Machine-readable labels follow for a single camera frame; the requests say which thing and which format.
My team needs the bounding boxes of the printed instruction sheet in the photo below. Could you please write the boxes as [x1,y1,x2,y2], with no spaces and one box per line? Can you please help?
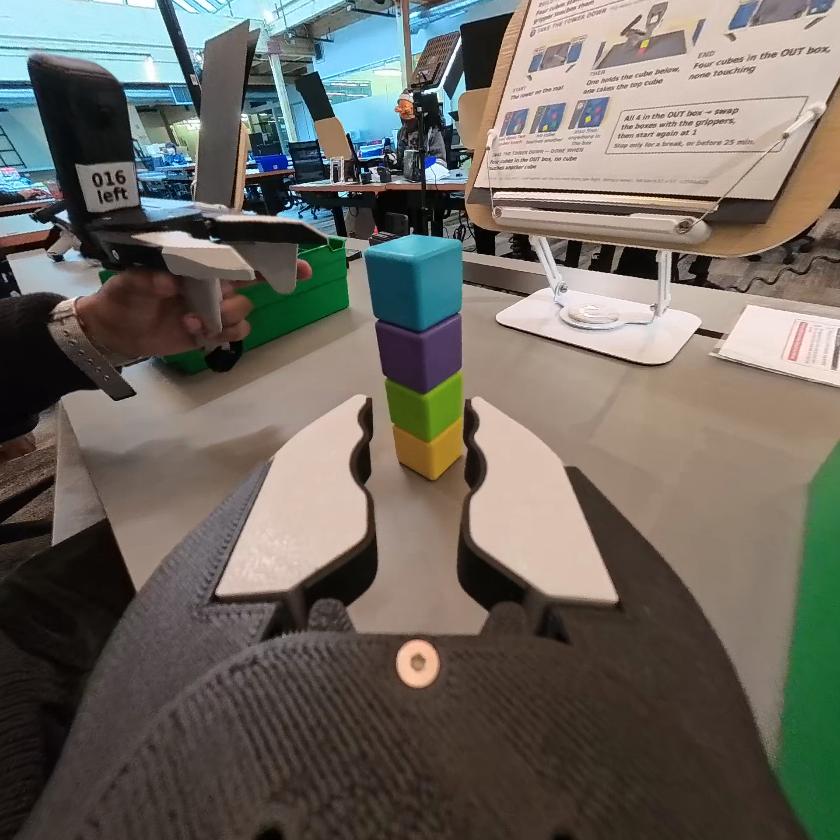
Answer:
[474,0,840,201]

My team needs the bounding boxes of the grey wrist strap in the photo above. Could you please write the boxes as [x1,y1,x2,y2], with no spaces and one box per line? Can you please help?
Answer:
[47,297,137,401]

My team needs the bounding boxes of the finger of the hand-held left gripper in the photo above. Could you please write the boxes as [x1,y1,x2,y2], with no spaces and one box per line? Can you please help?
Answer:
[130,230,257,283]
[246,243,301,295]

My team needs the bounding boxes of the document stand with white base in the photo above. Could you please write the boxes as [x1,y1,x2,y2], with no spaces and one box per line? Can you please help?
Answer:
[462,0,840,366]
[194,20,262,212]

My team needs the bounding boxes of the person's left forearm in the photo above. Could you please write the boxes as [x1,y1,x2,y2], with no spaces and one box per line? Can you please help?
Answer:
[0,292,99,444]

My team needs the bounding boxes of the yellow cube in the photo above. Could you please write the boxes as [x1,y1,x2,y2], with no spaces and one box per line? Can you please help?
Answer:
[392,416,465,480]

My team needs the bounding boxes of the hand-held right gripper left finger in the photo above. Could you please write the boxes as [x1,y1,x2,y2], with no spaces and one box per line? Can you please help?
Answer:
[214,394,378,631]

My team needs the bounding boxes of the purple cube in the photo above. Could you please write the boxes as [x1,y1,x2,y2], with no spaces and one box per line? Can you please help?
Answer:
[375,314,463,395]

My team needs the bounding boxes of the green plastic bin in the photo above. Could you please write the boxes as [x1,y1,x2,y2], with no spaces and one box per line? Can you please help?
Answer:
[781,443,840,840]
[98,236,350,376]

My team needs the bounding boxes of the blue cube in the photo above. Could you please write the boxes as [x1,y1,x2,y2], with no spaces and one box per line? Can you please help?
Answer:
[364,236,463,332]

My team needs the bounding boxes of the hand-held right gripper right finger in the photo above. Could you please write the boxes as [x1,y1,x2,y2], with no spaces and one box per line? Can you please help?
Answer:
[457,395,620,641]

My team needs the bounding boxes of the wooden top office table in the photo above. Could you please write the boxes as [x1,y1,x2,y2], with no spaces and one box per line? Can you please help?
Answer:
[289,174,470,237]

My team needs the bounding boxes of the lime green cube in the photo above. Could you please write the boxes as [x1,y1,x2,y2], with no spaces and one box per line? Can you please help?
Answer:
[385,371,465,442]

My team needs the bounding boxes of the person's dark clothed body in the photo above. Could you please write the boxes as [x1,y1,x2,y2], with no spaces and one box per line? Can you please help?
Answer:
[0,518,135,840]

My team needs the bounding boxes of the laminated paper sheet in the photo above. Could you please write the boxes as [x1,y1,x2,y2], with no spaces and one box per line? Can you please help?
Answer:
[710,304,840,388]

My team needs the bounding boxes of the person's left hand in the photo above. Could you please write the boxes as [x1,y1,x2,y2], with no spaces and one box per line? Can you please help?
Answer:
[75,259,314,365]

